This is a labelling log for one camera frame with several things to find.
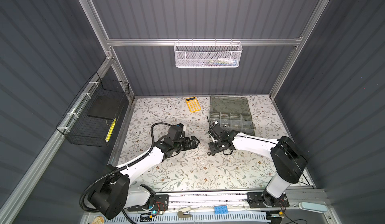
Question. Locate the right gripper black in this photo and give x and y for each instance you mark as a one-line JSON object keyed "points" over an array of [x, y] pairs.
{"points": [[212, 149]]}

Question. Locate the blue toy brick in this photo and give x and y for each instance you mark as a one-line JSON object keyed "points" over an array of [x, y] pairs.
{"points": [[220, 210]]}

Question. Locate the black wire mesh basket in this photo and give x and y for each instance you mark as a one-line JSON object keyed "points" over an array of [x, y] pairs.
{"points": [[87, 122]]}

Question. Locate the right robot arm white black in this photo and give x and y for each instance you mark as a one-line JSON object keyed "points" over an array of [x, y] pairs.
{"points": [[288, 159]]}

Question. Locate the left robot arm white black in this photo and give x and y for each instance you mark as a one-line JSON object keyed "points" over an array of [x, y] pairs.
{"points": [[112, 193]]}

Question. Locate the floral patterned table mat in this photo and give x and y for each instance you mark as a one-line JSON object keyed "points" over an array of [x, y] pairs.
{"points": [[190, 170]]}

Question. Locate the light blue oblong case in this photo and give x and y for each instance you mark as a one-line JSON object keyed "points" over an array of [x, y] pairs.
{"points": [[312, 207]]}

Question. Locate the green transparent compartment organizer box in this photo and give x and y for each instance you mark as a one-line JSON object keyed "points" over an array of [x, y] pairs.
{"points": [[232, 113]]}

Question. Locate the white wire mesh basket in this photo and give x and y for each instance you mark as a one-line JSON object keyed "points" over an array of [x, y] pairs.
{"points": [[207, 54]]}

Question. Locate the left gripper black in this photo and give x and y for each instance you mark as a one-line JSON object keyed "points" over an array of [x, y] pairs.
{"points": [[188, 146]]}

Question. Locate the yellow calculator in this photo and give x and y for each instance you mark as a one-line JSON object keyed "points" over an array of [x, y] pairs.
{"points": [[193, 104]]}

